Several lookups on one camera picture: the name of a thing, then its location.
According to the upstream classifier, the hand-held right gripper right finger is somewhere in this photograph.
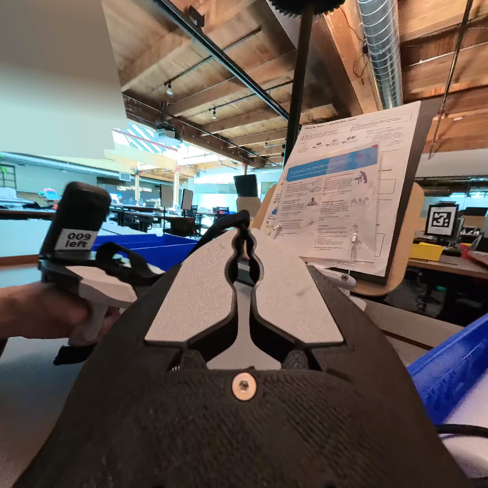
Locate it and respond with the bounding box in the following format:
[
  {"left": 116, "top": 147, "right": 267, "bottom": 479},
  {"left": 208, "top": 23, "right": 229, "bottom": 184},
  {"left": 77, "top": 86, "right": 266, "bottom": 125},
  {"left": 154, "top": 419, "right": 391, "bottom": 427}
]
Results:
[{"left": 252, "top": 229, "right": 345, "bottom": 347}]

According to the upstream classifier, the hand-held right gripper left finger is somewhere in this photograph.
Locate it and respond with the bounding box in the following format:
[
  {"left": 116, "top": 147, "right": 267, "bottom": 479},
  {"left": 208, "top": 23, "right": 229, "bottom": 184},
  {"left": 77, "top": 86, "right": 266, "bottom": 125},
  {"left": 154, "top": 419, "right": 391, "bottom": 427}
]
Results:
[{"left": 145, "top": 229, "right": 238, "bottom": 347}]

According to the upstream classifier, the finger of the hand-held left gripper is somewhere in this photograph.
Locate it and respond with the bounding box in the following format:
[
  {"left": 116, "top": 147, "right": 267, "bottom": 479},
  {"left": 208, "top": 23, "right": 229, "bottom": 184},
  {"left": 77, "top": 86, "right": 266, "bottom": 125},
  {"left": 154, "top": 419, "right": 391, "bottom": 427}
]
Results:
[{"left": 67, "top": 263, "right": 139, "bottom": 307}]

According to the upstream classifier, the black cable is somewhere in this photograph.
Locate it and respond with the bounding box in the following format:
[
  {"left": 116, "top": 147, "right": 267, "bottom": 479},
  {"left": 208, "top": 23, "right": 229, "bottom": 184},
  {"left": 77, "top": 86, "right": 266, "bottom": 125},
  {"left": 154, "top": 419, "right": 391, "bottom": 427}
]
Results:
[
  {"left": 439, "top": 423, "right": 488, "bottom": 441},
  {"left": 96, "top": 210, "right": 258, "bottom": 289}
]

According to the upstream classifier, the blue plastic bin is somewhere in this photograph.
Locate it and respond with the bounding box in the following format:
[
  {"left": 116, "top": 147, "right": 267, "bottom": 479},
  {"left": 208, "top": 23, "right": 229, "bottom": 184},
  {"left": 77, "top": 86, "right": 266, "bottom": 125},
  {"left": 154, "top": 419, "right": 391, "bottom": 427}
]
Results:
[
  {"left": 92, "top": 233, "right": 200, "bottom": 272},
  {"left": 407, "top": 313, "right": 488, "bottom": 428}
]

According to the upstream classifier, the grey desk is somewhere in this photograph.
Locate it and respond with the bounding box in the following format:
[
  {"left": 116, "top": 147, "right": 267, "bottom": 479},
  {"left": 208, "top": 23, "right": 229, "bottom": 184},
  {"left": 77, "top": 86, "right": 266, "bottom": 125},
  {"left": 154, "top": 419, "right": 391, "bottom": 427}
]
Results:
[{"left": 0, "top": 263, "right": 488, "bottom": 488}]

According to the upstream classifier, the person's left hand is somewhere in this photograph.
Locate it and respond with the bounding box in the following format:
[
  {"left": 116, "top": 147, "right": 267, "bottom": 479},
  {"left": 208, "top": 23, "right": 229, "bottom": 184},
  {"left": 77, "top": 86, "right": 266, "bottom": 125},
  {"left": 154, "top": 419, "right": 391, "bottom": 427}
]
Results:
[{"left": 0, "top": 281, "right": 123, "bottom": 341}]

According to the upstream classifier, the printed instruction sheet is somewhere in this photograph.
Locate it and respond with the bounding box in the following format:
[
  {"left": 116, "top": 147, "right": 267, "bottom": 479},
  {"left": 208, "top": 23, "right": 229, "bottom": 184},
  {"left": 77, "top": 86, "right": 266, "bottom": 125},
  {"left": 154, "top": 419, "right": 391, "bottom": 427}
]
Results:
[{"left": 273, "top": 145, "right": 380, "bottom": 267}]

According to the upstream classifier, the beige chair back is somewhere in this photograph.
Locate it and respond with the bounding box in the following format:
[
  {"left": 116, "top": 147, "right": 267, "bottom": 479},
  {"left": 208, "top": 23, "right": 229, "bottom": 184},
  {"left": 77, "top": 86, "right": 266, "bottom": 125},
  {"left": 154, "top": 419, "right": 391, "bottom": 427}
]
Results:
[{"left": 237, "top": 197, "right": 261, "bottom": 222}]

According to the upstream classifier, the wooden document stand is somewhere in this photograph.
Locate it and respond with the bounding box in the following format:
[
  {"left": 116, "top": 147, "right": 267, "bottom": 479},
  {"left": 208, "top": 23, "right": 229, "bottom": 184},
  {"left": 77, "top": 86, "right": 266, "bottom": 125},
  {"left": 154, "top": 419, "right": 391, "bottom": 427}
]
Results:
[{"left": 252, "top": 99, "right": 425, "bottom": 298}]

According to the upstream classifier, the yellow storage bin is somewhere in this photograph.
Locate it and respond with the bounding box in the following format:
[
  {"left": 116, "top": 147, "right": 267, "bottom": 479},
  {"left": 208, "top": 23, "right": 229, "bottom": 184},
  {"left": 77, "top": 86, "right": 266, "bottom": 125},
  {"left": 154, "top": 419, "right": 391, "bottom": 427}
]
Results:
[{"left": 410, "top": 242, "right": 445, "bottom": 263}]

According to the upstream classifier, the small marker poster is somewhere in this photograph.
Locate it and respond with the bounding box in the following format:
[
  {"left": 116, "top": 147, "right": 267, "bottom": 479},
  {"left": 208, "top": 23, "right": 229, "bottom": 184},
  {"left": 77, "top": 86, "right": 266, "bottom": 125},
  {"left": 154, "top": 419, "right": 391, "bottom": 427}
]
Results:
[{"left": 424, "top": 202, "right": 461, "bottom": 239}]

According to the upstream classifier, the white printed form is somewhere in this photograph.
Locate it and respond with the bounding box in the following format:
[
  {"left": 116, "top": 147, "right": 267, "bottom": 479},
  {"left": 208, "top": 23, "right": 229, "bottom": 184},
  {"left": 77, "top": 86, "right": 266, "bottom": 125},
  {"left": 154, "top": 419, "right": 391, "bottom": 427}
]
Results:
[{"left": 276, "top": 102, "right": 421, "bottom": 277}]

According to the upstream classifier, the white rounded object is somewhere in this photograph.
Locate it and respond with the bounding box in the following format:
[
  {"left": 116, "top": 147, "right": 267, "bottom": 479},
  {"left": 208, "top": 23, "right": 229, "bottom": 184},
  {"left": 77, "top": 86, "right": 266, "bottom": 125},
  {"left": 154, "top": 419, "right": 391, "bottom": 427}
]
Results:
[{"left": 446, "top": 382, "right": 488, "bottom": 479}]

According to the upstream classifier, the metal ventilation duct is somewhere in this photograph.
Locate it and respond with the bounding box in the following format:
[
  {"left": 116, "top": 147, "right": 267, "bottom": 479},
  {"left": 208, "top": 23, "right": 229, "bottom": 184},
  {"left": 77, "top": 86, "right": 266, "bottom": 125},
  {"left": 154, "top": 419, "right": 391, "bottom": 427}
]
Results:
[{"left": 356, "top": 0, "right": 404, "bottom": 109}]

